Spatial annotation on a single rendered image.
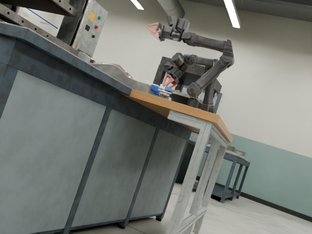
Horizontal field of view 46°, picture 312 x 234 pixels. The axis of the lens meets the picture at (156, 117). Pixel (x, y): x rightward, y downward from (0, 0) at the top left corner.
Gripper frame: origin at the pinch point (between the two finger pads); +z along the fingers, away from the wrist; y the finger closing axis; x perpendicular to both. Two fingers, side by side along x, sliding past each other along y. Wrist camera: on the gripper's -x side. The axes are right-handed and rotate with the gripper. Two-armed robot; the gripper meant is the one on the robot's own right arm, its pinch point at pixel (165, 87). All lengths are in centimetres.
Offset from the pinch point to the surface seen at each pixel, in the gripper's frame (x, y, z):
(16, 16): -72, 60, 31
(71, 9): -84, 24, 1
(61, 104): 22, 88, 46
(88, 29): -91, -8, -1
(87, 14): -79, 16, -5
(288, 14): -207, -542, -403
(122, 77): 6, 48, 18
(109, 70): -2, 51, 20
